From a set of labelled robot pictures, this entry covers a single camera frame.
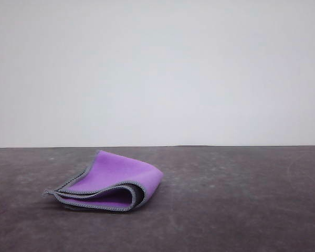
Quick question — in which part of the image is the purple towel with grey hem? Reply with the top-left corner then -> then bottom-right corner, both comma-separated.
43,150 -> 164,213

